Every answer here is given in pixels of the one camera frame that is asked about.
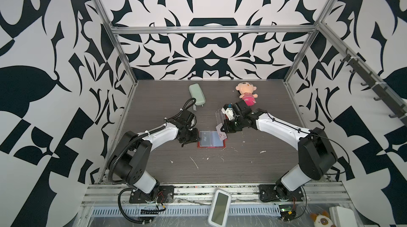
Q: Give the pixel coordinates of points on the pink plush doll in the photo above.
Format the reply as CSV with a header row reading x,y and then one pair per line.
x,y
247,93

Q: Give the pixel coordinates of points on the white brown plush toy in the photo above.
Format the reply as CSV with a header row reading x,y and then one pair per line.
x,y
322,220

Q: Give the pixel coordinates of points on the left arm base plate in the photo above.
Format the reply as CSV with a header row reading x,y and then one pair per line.
x,y
159,194

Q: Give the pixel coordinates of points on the clear plastic card box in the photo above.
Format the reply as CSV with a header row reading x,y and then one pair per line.
x,y
220,116

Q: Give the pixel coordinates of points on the black coat hook rail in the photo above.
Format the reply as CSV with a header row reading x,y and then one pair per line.
x,y
372,81

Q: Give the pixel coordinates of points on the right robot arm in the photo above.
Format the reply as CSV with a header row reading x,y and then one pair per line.
x,y
316,154

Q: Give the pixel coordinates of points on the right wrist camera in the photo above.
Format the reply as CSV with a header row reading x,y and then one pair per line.
x,y
228,112

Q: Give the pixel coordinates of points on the red card holder wallet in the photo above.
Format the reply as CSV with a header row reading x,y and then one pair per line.
x,y
210,139

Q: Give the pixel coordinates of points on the small green circuit board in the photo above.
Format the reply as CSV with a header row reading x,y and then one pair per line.
x,y
287,213

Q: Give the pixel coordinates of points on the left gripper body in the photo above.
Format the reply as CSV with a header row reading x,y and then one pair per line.
x,y
190,136

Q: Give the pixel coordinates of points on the white pink patterned card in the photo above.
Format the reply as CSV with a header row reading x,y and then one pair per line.
x,y
222,135

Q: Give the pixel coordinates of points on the white box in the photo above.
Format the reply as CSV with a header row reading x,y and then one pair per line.
x,y
343,217

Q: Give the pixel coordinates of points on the mint green glasses case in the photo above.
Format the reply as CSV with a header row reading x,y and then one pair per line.
x,y
197,93

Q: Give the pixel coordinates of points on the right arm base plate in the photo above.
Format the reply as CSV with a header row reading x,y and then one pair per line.
x,y
278,193

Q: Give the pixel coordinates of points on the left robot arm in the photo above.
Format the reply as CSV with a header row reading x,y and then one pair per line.
x,y
127,163

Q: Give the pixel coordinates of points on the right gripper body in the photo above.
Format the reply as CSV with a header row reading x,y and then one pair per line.
x,y
236,124

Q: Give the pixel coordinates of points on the white timer display device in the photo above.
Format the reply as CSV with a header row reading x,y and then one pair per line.
x,y
219,210

